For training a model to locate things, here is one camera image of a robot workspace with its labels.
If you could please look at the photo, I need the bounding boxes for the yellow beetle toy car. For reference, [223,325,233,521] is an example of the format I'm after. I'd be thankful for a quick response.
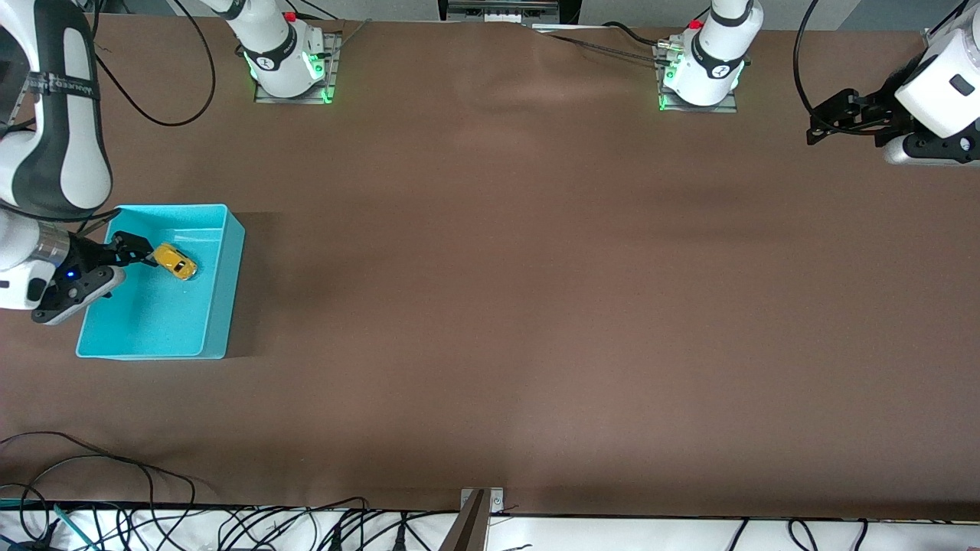
[149,243,199,282]

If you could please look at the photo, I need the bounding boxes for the turquoise plastic bin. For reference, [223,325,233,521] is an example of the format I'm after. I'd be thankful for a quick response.
[76,203,247,360]

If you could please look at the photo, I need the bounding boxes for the teal thin rod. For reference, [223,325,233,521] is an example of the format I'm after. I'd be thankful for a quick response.
[52,504,102,551]

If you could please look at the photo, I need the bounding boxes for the grey power strip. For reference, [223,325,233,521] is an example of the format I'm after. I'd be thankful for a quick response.
[446,0,561,22]

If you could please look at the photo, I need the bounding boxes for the black cable along robot arm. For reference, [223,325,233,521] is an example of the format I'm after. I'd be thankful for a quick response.
[793,0,920,137]
[0,0,217,230]

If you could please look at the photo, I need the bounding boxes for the aluminium frame profile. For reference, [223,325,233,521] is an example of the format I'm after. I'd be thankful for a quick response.
[923,0,980,47]

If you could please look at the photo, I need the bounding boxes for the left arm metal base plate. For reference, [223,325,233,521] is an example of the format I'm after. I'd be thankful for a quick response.
[653,42,740,114]

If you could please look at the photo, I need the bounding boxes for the long black looping cable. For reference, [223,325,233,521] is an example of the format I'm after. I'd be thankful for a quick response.
[0,432,198,510]

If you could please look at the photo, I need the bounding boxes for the thick black base cable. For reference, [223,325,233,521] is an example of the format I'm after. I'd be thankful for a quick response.
[601,21,675,48]

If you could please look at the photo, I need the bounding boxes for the thin dark base cable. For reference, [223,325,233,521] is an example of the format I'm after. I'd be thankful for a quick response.
[545,32,665,64]

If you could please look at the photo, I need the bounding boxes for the thin grey cable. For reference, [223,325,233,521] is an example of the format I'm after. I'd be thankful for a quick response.
[318,18,373,60]

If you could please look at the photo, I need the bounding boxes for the grey metal post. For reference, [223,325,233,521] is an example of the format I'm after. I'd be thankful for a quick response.
[439,490,491,551]

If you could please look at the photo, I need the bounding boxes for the small metal bracket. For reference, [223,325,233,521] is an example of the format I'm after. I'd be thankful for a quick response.
[459,487,505,514]

